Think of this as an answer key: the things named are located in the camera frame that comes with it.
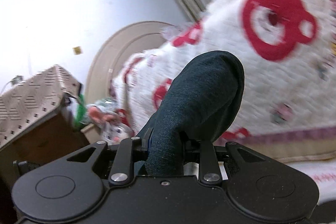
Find dark blue denim jeans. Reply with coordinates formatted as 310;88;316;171
135;51;244;176

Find grey rabbit plush toy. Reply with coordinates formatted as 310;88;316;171
87;97;134;145

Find green plastic bag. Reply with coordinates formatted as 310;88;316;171
73;94;87;130

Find brown wooden dresser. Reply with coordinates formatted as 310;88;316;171
1;99;89;189

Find patterned beige dresser cloth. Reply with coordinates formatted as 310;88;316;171
1;65;81;149

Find white quilted bear bedspread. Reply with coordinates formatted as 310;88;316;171
112;0;335;138

